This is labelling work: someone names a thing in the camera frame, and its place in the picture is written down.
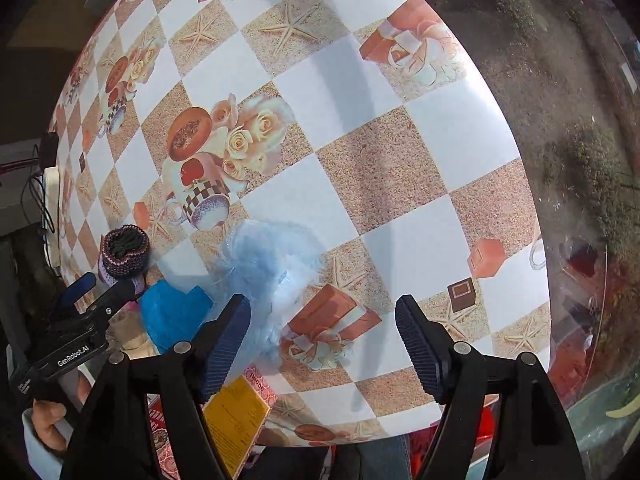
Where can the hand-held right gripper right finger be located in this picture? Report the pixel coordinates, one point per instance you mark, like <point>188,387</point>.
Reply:
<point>417,350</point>

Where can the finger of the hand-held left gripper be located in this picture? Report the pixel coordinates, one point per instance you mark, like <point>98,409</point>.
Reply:
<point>117,294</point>
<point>77,287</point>

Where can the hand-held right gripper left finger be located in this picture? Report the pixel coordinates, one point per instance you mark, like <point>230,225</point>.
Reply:
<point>227,350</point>

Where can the purple knitted pouch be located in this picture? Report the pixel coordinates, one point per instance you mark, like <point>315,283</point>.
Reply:
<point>125,260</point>

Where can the beige fuzzy scrunchie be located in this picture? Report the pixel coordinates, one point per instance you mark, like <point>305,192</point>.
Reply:
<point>125,332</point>

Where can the light blue fluffy scrunchie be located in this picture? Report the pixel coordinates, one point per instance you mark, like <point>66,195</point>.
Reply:
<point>270,270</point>

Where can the person's left forearm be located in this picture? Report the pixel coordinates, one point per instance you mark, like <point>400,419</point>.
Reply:
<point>40,457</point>

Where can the person's left hand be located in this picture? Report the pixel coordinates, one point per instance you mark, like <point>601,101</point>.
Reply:
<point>47,422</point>

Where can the red patterned box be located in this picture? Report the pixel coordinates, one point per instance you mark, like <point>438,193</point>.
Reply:
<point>240,420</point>

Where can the white power strip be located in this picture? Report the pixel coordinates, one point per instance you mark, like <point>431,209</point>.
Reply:
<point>51,195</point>

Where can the red printed bag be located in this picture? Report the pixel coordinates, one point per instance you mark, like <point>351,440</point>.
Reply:
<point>487,425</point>

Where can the person's legs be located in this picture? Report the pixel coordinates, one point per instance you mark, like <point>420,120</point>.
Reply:
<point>370,460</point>

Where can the black power adapter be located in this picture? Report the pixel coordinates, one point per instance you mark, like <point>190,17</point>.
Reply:
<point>48,149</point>

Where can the checkered printed tablecloth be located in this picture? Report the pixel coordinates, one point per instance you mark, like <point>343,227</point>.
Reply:
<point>350,170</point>

